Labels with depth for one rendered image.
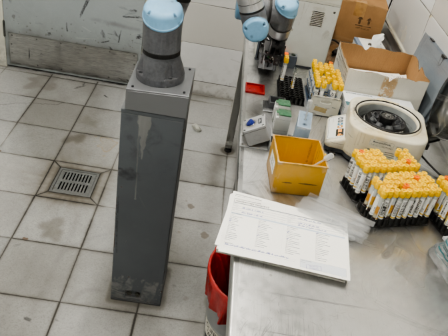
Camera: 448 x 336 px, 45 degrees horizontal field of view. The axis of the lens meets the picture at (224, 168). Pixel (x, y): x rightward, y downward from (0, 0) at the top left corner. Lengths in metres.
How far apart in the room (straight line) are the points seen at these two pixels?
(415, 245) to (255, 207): 0.41
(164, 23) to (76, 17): 2.04
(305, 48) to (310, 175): 0.84
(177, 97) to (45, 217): 1.17
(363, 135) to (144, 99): 0.65
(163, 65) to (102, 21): 1.94
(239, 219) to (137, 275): 0.91
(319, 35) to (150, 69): 0.75
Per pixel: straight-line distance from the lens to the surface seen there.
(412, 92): 1.98
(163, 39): 1.63
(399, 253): 1.40
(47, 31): 3.71
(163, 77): 1.66
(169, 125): 1.71
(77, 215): 2.63
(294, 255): 1.25
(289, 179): 1.42
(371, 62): 2.16
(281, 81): 1.98
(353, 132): 1.62
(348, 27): 2.55
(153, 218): 1.94
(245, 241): 1.25
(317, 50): 2.17
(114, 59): 3.65
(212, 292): 1.78
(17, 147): 3.09
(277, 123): 1.68
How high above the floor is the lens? 1.72
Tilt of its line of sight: 35 degrees down
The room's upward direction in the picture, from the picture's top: 11 degrees clockwise
